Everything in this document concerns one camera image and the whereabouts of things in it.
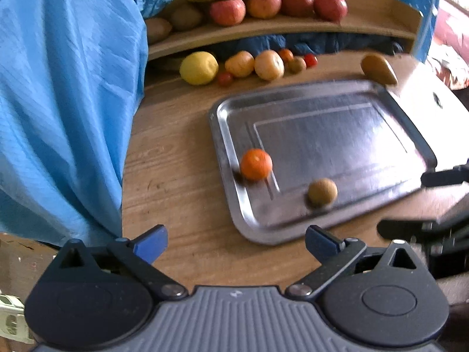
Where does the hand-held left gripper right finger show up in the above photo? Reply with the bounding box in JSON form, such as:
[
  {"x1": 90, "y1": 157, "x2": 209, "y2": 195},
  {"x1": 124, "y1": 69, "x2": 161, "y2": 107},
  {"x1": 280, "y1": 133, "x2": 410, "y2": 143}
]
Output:
[{"x1": 285, "y1": 225, "x2": 418, "y2": 299}]

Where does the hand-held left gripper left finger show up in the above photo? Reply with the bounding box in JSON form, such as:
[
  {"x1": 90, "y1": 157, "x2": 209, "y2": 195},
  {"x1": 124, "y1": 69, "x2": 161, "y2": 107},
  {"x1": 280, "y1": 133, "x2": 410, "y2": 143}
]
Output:
[{"x1": 55, "y1": 224, "x2": 189, "y2": 299}]

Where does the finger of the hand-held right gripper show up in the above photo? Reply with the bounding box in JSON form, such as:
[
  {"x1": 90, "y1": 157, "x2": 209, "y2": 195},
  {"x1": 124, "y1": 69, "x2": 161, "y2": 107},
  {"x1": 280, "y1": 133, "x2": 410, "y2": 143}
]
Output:
[
  {"x1": 377, "y1": 217, "x2": 469, "y2": 253},
  {"x1": 421, "y1": 164, "x2": 469, "y2": 187}
]

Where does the metal tray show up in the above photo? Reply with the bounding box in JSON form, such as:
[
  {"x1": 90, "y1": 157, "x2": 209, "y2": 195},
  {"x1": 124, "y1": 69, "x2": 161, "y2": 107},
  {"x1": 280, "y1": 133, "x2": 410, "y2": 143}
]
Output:
[{"x1": 209, "y1": 79, "x2": 438, "y2": 246}]

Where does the brown pear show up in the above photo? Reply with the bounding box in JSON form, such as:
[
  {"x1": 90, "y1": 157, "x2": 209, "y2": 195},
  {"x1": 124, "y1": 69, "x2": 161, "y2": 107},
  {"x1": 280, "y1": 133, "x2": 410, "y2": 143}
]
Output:
[{"x1": 361, "y1": 54, "x2": 398, "y2": 86}]

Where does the tangerine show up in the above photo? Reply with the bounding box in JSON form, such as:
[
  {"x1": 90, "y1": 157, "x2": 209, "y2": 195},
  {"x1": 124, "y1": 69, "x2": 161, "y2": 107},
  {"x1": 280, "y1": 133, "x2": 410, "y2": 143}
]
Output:
[{"x1": 240, "y1": 148, "x2": 273, "y2": 181}]

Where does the orange patterned cloth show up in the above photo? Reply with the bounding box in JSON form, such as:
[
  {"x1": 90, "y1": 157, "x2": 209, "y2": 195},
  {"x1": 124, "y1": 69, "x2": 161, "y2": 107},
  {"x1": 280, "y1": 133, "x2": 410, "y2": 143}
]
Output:
[{"x1": 430, "y1": 48, "x2": 469, "y2": 89}]

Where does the pink cloth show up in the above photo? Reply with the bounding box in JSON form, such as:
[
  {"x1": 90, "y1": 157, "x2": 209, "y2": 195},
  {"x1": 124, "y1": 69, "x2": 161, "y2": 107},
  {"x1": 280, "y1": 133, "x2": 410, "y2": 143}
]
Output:
[{"x1": 434, "y1": 0, "x2": 469, "y2": 50}]

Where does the white plastic object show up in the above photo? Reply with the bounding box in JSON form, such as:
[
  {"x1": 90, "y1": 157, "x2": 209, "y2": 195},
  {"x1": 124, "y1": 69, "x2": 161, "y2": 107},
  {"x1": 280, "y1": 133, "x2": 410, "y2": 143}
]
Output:
[{"x1": 0, "y1": 293, "x2": 32, "y2": 343}]

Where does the light blue cloth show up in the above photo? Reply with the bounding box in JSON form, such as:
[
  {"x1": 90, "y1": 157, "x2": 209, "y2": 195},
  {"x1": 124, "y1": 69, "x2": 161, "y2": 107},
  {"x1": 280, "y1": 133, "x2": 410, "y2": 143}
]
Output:
[{"x1": 0, "y1": 0, "x2": 149, "y2": 246}]

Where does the dark blue cloth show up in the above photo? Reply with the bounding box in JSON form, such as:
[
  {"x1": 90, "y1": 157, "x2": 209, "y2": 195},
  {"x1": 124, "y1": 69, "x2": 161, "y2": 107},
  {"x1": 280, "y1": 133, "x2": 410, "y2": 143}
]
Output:
[{"x1": 205, "y1": 33, "x2": 404, "y2": 61}]

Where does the yellow lemon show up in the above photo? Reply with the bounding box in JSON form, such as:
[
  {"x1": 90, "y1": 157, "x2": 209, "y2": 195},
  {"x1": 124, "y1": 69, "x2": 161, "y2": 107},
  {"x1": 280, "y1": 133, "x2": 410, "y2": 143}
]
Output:
[{"x1": 179, "y1": 51, "x2": 219, "y2": 86}]

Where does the yellow-orange round fruit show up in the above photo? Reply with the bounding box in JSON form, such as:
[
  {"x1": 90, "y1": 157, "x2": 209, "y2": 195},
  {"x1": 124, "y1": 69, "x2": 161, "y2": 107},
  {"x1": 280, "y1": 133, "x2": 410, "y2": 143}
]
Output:
[
  {"x1": 225, "y1": 51, "x2": 255, "y2": 78},
  {"x1": 254, "y1": 50, "x2": 285, "y2": 81}
]

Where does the red apple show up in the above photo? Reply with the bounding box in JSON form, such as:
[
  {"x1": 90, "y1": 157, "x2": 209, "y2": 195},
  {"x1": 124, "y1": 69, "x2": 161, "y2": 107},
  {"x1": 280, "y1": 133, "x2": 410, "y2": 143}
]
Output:
[
  {"x1": 210, "y1": 0, "x2": 246, "y2": 27},
  {"x1": 246, "y1": 0, "x2": 282, "y2": 20},
  {"x1": 314, "y1": 0, "x2": 348, "y2": 23},
  {"x1": 280, "y1": 0, "x2": 315, "y2": 17}
]

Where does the wooden shelf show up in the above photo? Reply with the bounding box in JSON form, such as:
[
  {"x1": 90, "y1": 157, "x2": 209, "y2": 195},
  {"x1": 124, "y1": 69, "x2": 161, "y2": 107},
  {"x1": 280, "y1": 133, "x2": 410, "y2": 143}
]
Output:
[{"x1": 147, "y1": 0, "x2": 424, "y2": 61}]

